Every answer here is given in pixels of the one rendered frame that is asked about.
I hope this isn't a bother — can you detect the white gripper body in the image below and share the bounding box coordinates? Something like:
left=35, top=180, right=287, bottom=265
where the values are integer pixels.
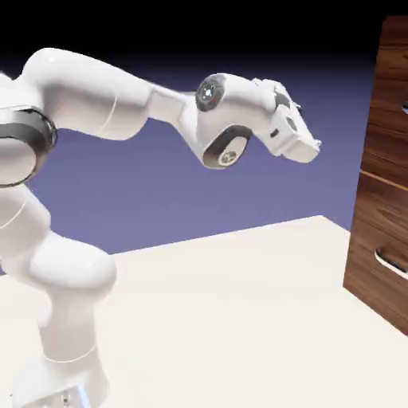
left=277, top=107, right=322, bottom=165

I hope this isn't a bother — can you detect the dark wood cabinet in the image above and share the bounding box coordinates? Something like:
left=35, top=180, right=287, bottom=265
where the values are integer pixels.
left=342, top=14, right=408, bottom=338

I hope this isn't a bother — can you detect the short dark wood drawer front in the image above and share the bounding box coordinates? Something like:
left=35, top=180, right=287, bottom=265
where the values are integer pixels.
left=343, top=173, right=408, bottom=337

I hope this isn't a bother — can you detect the tall dark wood drawer front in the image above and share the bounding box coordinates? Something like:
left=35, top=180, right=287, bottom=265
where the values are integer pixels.
left=359, top=15, right=408, bottom=191

